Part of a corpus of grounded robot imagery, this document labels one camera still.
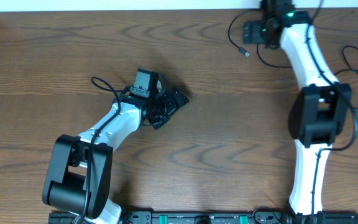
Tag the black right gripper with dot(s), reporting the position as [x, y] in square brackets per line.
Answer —
[249, 28]

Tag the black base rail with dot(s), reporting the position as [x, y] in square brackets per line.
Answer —
[262, 216]

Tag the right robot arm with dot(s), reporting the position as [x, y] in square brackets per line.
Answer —
[319, 112]

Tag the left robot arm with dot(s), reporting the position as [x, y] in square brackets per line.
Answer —
[79, 174]

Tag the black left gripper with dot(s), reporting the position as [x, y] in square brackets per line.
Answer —
[173, 106]

